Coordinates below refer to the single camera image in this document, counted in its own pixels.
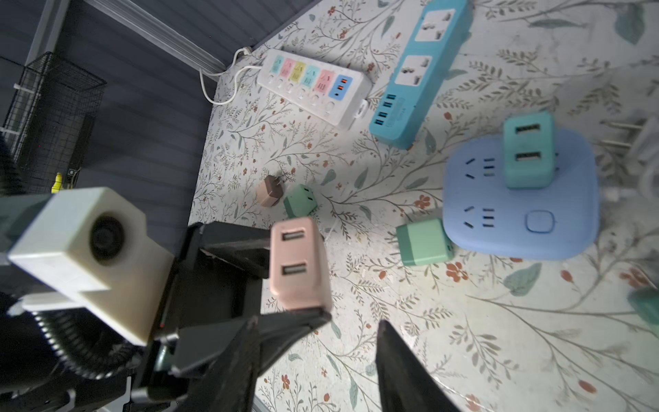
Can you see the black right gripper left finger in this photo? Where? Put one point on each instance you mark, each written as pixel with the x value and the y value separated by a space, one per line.
pixel 230 383

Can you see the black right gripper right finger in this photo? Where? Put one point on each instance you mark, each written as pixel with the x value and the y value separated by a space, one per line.
pixel 404 383

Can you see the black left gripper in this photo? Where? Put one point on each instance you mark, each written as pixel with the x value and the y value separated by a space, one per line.
pixel 216 280

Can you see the pink charger plug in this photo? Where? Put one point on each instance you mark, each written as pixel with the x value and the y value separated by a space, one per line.
pixel 270 191
pixel 299 274

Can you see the green charger plug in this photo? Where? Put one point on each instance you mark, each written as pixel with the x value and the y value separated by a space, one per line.
pixel 645 303
pixel 300 202
pixel 424 242

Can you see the teal charger plug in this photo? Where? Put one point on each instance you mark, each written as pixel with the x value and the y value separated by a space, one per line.
pixel 529 151

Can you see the teal power strip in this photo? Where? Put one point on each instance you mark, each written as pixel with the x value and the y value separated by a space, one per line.
pixel 442 29

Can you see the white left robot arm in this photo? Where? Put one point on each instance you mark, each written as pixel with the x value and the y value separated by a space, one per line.
pixel 56 357

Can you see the white multicolour power strip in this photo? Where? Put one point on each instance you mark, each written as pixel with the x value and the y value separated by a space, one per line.
pixel 333 93

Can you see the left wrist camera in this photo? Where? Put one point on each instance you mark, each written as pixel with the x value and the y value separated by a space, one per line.
pixel 91 246

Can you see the black wire mesh basket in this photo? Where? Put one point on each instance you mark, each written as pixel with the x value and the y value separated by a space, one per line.
pixel 50 121

